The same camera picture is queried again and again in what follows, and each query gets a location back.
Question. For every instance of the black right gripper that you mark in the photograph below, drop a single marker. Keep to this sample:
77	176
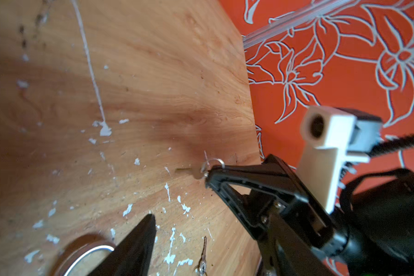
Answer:
293	231

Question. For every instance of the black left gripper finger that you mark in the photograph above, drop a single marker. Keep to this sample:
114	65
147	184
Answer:
132	256

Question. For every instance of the small key with ring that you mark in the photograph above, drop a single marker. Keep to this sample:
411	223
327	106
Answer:
201	169

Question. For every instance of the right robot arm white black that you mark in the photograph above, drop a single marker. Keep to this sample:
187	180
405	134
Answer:
372	231

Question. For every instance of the small spare silver key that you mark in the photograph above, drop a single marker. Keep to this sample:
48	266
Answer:
201	268

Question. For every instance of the brown tape roll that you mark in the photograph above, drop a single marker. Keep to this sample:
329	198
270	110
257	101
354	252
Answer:
78	250

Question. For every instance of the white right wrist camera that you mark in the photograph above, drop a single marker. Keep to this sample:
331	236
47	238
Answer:
334	137

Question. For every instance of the aluminium frame post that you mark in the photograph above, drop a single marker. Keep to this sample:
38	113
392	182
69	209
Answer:
291	20

